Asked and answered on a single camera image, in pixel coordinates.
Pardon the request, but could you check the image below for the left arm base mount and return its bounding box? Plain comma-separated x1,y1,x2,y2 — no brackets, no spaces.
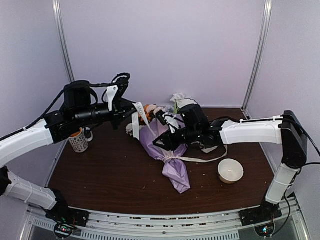
44,208,90,239

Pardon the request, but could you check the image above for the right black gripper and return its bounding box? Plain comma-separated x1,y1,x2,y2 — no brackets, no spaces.
153,126,200,151

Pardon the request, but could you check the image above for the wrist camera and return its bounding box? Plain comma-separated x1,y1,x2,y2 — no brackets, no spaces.
155,110,180,134
101,72,131,112

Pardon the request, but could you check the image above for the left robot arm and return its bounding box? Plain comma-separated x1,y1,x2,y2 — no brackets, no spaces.
0,74,135,222

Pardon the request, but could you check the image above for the scalloped white bowl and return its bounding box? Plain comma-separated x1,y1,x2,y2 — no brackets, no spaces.
183,98,197,106

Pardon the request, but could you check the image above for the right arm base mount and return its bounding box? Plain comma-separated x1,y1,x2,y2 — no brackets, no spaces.
238,206,283,238

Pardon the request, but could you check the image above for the aluminium frame post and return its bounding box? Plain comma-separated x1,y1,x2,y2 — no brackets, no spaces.
52,0,75,83
241,0,273,115

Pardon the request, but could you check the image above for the front aluminium rail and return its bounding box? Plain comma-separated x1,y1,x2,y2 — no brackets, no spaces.
24,197,306,240

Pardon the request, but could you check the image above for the patterned mug yellow inside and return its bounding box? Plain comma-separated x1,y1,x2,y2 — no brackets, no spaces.
68,127,94,153

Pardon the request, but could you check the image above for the left aluminium frame post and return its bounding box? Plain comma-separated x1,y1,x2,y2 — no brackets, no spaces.
52,0,75,83

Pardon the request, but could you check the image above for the right aluminium frame post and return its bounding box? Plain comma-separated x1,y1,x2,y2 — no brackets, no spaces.
241,0,273,115

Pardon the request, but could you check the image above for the plain white bowl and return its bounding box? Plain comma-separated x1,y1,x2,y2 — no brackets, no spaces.
217,158,244,185

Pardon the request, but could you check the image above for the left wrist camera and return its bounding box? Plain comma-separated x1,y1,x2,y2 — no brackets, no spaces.
101,72,131,112

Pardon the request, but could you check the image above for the purple pink wrapping paper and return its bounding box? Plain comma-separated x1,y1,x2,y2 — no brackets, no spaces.
139,120,191,194

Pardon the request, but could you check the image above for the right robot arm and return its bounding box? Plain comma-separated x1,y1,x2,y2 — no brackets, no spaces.
153,103,308,221

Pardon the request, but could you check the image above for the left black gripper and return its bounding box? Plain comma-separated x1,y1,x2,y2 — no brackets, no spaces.
73,98,142,130

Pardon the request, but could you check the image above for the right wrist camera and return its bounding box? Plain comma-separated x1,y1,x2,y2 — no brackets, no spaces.
155,110,180,134

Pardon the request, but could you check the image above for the beige ribbon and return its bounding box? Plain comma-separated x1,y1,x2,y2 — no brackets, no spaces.
131,102,228,163

